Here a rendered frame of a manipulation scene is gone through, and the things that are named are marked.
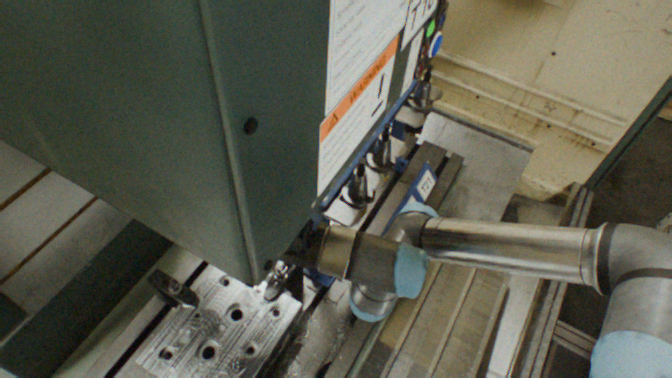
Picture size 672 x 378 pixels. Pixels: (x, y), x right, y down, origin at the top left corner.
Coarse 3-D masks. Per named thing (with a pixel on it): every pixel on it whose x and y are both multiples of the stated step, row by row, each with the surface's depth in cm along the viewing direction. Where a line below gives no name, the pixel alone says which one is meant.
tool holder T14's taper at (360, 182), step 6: (354, 174) 92; (366, 174) 93; (354, 180) 93; (360, 180) 92; (366, 180) 94; (348, 186) 96; (354, 186) 94; (360, 186) 94; (366, 186) 95; (348, 192) 97; (354, 192) 95; (360, 192) 95; (366, 192) 96; (354, 198) 96; (360, 198) 96
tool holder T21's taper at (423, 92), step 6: (420, 84) 111; (426, 84) 110; (420, 90) 112; (426, 90) 111; (414, 96) 114; (420, 96) 113; (426, 96) 112; (414, 102) 115; (420, 102) 114; (426, 102) 114
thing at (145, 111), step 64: (0, 0) 30; (64, 0) 26; (128, 0) 23; (192, 0) 21; (256, 0) 24; (320, 0) 30; (0, 64) 38; (64, 64) 32; (128, 64) 27; (192, 64) 24; (256, 64) 27; (320, 64) 35; (0, 128) 50; (64, 128) 40; (128, 128) 33; (192, 128) 29; (256, 128) 29; (128, 192) 43; (192, 192) 35; (256, 192) 35; (256, 256) 41
